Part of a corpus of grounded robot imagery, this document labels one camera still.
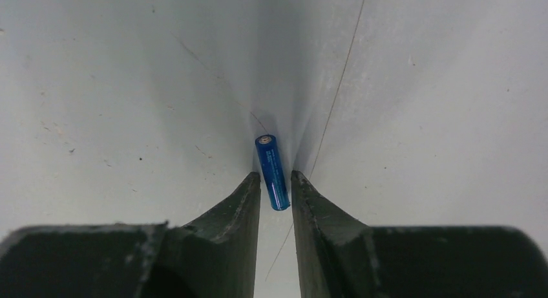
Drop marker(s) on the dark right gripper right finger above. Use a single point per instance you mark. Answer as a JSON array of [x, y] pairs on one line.
[[339, 256]]

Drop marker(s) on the blue battery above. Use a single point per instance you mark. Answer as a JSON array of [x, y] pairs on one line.
[[272, 170]]

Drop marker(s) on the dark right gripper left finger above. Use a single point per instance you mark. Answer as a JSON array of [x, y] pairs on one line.
[[213, 255]]

